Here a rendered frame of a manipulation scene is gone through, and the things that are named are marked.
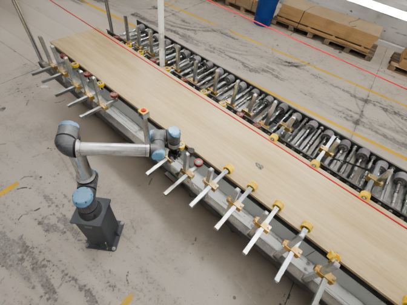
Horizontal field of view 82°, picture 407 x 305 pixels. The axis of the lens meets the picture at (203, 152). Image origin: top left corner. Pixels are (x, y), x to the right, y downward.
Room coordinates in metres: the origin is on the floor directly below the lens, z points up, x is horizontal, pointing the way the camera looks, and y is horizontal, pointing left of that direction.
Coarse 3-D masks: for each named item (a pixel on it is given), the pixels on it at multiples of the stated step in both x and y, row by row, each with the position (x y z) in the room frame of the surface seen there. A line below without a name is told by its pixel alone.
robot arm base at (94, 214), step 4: (100, 204) 0.80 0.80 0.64; (96, 208) 0.74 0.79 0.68; (100, 208) 0.77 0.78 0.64; (80, 212) 0.69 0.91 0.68; (92, 212) 0.70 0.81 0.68; (96, 212) 0.72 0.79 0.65; (100, 212) 0.74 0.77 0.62; (80, 216) 0.67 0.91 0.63; (84, 216) 0.67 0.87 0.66; (88, 216) 0.68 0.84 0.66; (92, 216) 0.69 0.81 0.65; (96, 216) 0.70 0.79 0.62; (88, 220) 0.66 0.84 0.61
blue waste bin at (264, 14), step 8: (264, 0) 6.69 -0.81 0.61; (272, 0) 6.66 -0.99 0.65; (256, 8) 6.88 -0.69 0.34; (264, 8) 6.68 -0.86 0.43; (272, 8) 6.70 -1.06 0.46; (256, 16) 6.79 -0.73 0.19; (264, 16) 6.68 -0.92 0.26; (272, 16) 6.78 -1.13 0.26; (256, 24) 6.75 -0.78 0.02; (264, 24) 6.69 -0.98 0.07
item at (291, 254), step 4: (304, 228) 0.77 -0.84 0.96; (304, 232) 0.74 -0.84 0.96; (296, 244) 0.63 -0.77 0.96; (292, 252) 0.57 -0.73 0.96; (288, 256) 0.55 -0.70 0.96; (292, 256) 0.55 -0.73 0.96; (284, 260) 0.52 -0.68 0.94; (288, 260) 0.52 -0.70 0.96; (284, 264) 0.49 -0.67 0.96; (280, 268) 0.46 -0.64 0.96; (284, 268) 0.46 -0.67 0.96; (280, 272) 0.43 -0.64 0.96; (276, 276) 0.41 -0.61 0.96; (280, 276) 0.41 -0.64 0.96; (276, 280) 0.38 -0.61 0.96
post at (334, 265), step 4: (328, 264) 0.50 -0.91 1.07; (332, 264) 0.49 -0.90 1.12; (336, 264) 0.48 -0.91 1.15; (324, 268) 0.49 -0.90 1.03; (328, 268) 0.48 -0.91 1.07; (332, 268) 0.47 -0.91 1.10; (336, 268) 0.47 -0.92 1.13; (312, 272) 0.50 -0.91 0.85; (324, 272) 0.47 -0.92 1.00; (328, 272) 0.46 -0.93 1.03; (304, 276) 0.50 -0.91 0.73; (308, 276) 0.48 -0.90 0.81; (312, 276) 0.48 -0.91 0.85; (316, 276) 0.47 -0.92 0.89; (308, 280) 0.47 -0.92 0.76
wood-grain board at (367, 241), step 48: (96, 48) 2.76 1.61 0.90; (144, 96) 1.99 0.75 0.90; (192, 96) 2.14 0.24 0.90; (192, 144) 1.44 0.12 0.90; (240, 144) 1.55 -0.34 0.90; (288, 192) 1.09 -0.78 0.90; (336, 192) 1.18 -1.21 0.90; (336, 240) 0.75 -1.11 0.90; (384, 240) 0.82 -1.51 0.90; (384, 288) 0.47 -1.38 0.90
